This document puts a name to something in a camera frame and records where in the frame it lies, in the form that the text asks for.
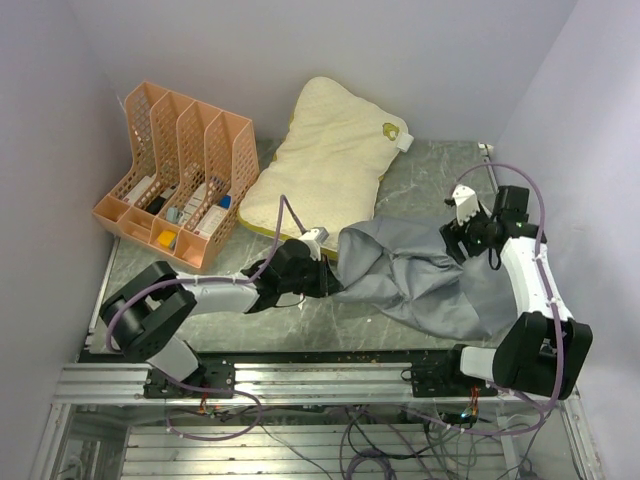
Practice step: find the grey pillowcase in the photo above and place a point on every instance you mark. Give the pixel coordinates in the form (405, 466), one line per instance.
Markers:
(401, 267)

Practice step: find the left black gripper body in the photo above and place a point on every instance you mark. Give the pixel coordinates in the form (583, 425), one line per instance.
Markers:
(313, 278)

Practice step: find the orange plastic file organizer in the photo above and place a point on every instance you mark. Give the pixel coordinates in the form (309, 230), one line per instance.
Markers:
(199, 153)

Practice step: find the aluminium mounting rail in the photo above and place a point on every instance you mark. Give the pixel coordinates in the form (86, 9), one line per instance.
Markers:
(271, 384)

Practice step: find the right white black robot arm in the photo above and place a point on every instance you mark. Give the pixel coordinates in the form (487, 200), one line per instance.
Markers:
(545, 349)

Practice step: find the white red box in organizer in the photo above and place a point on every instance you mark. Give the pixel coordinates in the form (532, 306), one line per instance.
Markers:
(143, 192)

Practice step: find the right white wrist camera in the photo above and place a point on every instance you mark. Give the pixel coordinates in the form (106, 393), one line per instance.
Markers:
(464, 200)

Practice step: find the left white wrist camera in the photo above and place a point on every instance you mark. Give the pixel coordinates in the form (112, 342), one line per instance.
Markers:
(314, 239)

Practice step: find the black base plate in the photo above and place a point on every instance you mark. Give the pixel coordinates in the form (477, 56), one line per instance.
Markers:
(436, 380)
(216, 380)

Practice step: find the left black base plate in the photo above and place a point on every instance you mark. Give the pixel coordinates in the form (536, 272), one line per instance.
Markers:
(216, 380)

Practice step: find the cream yellow pillow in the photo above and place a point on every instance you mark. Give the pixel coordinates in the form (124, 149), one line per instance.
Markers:
(327, 171)

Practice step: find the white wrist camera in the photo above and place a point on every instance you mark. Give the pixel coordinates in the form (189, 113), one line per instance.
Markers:
(464, 200)
(314, 239)

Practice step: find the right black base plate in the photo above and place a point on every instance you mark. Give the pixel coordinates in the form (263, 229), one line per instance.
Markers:
(436, 380)

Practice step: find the yellow item in organizer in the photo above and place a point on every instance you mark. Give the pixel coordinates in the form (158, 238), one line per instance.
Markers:
(167, 239)

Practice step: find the blue capped item in organizer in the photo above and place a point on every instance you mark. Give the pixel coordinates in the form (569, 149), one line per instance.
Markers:
(225, 202)

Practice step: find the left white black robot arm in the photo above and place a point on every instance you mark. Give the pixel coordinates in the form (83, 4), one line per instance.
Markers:
(142, 318)

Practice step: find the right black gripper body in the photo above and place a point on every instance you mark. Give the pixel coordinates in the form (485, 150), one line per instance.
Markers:
(473, 235)

